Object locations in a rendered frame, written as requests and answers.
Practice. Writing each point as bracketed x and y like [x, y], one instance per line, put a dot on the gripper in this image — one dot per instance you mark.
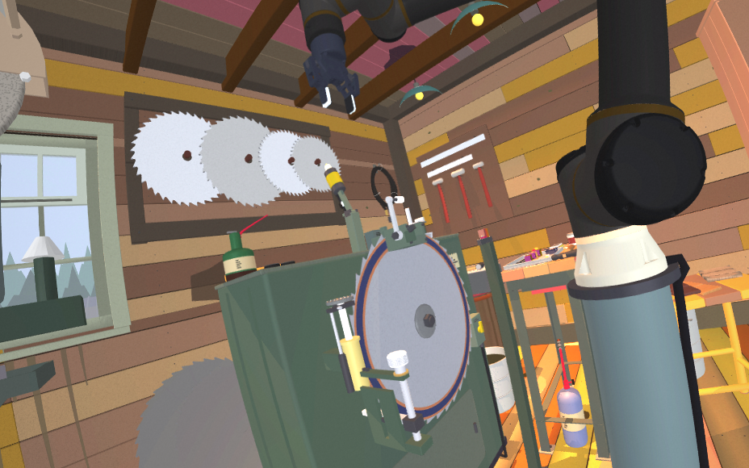
[326, 60]

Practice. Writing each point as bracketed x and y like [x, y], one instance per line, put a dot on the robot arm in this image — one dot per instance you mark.
[635, 156]

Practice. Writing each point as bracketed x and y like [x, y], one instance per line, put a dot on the green saw clamp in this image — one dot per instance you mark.
[407, 237]

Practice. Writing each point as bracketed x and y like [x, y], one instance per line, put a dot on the large grey toothed saw blade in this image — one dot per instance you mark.
[400, 286]

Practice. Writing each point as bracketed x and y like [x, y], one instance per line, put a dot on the yellow cylinder tip holder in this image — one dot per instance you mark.
[352, 361]

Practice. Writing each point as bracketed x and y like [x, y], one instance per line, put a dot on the green saw tipping machine body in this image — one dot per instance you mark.
[283, 364]

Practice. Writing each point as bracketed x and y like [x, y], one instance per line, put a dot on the white knurled stop screw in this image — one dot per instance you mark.
[407, 397]

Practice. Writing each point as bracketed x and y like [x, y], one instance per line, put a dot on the grey saw blade on floor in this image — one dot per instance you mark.
[192, 423]

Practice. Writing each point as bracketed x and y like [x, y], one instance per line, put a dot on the teal ceiling lamp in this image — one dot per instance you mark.
[419, 94]
[477, 18]

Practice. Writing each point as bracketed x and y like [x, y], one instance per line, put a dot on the long white bar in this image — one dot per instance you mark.
[452, 150]

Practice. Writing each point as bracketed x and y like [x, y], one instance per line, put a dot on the white clamp lever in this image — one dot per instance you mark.
[393, 215]

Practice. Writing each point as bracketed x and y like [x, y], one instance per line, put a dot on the short white bar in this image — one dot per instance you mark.
[449, 166]

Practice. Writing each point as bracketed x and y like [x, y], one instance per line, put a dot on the green bottle with cream label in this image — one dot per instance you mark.
[238, 258]

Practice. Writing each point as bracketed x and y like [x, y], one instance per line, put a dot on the dark hex arbor nut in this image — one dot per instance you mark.
[426, 320]

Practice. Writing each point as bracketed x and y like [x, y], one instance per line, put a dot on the grey parts tray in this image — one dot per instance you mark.
[537, 258]

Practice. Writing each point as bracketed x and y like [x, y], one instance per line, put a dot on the pale green framed window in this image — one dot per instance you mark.
[104, 228]

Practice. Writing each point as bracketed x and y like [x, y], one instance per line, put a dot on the white bucket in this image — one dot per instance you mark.
[497, 384]

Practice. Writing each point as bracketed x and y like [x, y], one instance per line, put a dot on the beige grinder hood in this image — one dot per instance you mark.
[3, 39]

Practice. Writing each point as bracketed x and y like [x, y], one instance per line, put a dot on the green lamp with white shade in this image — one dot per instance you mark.
[39, 312]

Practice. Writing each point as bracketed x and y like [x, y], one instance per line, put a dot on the lilac gas cylinder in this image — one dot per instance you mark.
[572, 416]

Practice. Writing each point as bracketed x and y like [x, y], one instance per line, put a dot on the yellow legged orange table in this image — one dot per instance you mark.
[732, 325]

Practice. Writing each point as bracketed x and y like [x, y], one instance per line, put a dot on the small grey wall saw blade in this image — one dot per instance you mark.
[317, 162]

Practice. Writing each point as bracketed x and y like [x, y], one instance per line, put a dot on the medium white wall saw blade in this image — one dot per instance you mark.
[280, 161]

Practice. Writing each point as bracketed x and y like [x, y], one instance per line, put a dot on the large grey wall saw blade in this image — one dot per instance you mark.
[234, 161]

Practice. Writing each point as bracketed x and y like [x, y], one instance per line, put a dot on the largest white wall saw blade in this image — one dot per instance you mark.
[169, 158]

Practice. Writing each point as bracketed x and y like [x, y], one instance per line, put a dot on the brown tool wall board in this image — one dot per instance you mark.
[498, 195]

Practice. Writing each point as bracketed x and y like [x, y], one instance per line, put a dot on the brown wall display board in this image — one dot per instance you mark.
[153, 221]

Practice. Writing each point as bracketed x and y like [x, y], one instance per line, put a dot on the green frame workbench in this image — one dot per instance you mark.
[530, 312]

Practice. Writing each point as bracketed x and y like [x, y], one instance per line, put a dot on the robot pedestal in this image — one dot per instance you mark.
[635, 377]

